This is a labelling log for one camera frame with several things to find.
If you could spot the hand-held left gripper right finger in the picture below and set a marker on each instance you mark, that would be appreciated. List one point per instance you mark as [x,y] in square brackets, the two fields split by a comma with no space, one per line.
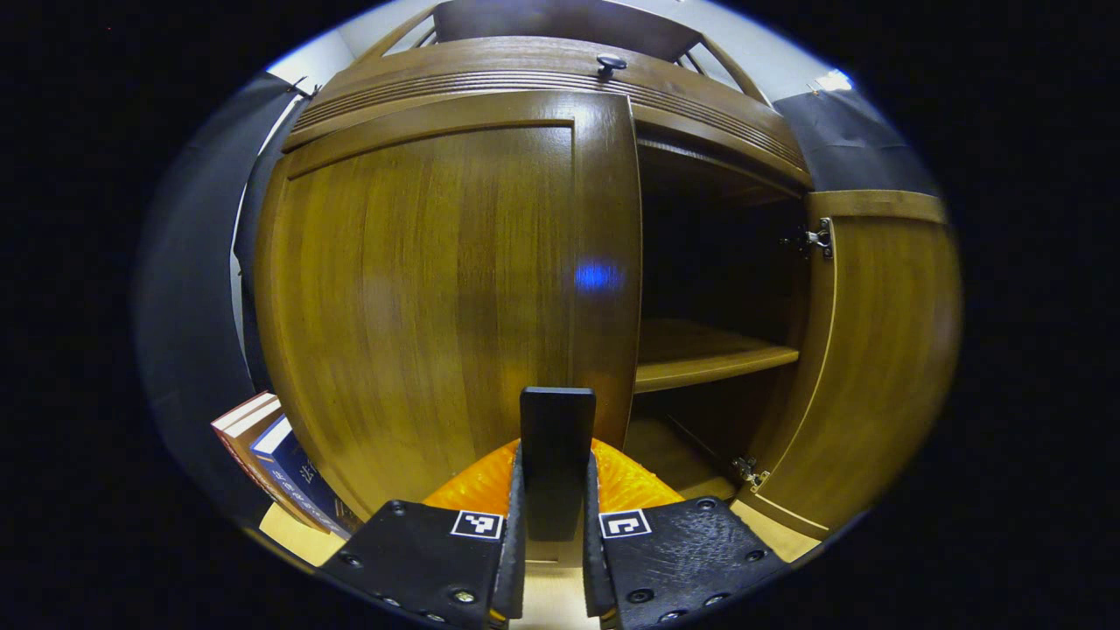
[691,551]

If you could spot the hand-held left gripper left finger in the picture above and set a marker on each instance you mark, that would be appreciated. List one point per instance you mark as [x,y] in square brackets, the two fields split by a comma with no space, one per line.
[420,560]

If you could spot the wooden shoe cabinet door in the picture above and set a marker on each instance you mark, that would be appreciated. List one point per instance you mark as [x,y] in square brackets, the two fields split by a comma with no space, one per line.
[884,367]
[437,297]

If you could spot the wooden double-door shoe cabinet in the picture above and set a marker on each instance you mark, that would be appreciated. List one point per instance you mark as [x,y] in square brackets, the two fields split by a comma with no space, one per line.
[700,114]

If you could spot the metal door hinge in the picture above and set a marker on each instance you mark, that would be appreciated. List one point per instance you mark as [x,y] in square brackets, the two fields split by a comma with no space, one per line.
[820,238]
[751,473]

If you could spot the wooden cabinet shelf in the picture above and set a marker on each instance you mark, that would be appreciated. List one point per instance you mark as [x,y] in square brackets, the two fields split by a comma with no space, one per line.
[700,354]

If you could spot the wooden cabinet drawer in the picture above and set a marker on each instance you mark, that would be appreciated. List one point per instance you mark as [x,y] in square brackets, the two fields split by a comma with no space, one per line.
[490,70]

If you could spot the brown book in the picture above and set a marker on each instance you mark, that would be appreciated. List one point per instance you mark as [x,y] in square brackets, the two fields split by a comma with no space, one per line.
[262,451]

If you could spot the red book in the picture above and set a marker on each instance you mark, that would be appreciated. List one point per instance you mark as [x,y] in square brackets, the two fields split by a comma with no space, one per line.
[245,429]

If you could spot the black round drawer knob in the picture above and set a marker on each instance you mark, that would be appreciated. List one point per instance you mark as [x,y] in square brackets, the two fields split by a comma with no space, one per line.
[612,63]

